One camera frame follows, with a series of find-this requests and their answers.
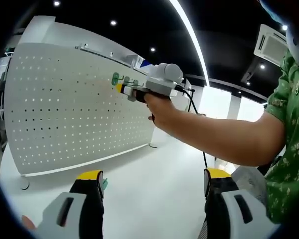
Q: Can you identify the curved ceiling light strip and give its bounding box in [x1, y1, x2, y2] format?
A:
[168, 0, 210, 86]

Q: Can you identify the person's right hand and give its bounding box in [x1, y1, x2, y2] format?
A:
[145, 92, 180, 128]

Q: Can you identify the white perforated mounting plate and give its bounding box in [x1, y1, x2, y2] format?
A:
[3, 42, 159, 190]

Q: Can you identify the person's left hand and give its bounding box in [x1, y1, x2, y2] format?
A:
[21, 215, 37, 230]

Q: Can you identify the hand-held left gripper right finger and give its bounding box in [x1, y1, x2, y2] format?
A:
[203, 168, 280, 239]

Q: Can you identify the white wearable device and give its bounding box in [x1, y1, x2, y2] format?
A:
[286, 22, 299, 67]

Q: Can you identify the grey mesh chair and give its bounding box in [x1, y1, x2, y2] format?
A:
[233, 166, 268, 207]

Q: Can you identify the black cable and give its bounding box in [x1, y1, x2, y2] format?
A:
[176, 84, 208, 170]

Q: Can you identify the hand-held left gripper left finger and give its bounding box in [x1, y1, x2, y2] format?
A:
[37, 170, 105, 239]

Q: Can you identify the green patterned shirt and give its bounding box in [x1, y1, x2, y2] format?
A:
[264, 48, 299, 225]

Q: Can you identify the white metal shelf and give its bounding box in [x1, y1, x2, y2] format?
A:
[74, 43, 151, 74]

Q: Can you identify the ceiling air conditioner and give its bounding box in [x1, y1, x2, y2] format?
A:
[253, 23, 289, 62]

